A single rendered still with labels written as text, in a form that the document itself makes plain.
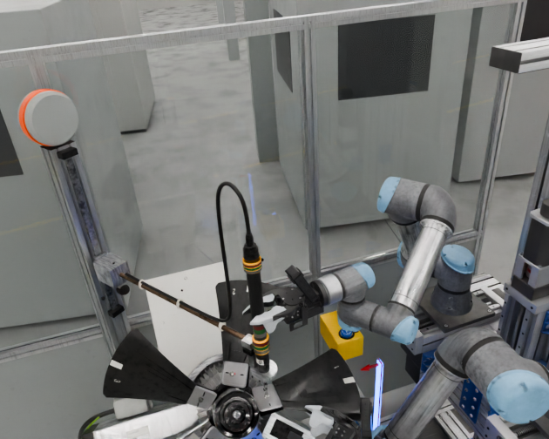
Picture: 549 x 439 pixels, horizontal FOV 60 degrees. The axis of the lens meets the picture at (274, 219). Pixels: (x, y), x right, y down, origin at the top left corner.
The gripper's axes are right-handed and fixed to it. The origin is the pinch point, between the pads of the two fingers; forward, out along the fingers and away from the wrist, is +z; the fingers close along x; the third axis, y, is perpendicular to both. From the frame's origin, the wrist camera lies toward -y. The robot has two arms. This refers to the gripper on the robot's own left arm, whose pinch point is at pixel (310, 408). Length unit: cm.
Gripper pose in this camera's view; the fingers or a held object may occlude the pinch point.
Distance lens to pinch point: 139.1
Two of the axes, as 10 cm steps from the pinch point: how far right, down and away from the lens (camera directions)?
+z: -8.2, -2.4, 5.2
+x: 1.3, 8.1, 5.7
